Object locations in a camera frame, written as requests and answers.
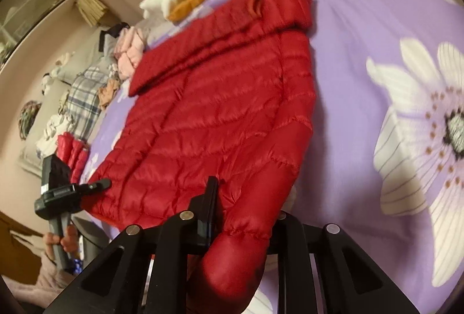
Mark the plaid cloth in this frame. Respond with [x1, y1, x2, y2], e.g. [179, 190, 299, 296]
[67, 67, 118, 140]

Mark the person's left hand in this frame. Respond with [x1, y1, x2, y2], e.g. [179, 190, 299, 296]
[43, 224, 79, 257]

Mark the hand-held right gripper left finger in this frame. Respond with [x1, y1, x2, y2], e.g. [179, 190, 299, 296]
[43, 175, 220, 314]

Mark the purple floral bed sheet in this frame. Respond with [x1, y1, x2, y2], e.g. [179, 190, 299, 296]
[81, 0, 464, 314]

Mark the large red down jacket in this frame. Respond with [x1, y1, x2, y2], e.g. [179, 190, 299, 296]
[80, 0, 316, 311]

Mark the small red down jacket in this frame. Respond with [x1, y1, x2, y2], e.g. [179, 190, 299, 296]
[56, 133, 91, 184]

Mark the small tan cloth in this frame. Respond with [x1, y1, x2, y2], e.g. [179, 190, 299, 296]
[98, 78, 120, 109]

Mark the grey and black garment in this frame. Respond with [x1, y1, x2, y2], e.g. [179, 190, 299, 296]
[98, 23, 131, 57]

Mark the brown wooden cabinet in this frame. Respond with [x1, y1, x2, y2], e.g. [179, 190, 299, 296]
[0, 210, 48, 286]

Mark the pink garment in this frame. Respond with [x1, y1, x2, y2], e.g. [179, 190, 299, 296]
[114, 26, 151, 80]

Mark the white crumpled cloth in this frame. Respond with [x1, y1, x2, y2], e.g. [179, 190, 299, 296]
[36, 114, 75, 151]

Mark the person's left forearm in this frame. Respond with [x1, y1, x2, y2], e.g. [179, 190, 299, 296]
[0, 252, 78, 309]

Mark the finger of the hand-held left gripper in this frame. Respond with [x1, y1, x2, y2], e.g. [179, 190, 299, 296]
[81, 180, 112, 196]

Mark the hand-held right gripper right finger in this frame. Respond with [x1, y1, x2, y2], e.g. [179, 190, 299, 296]
[277, 210, 423, 314]

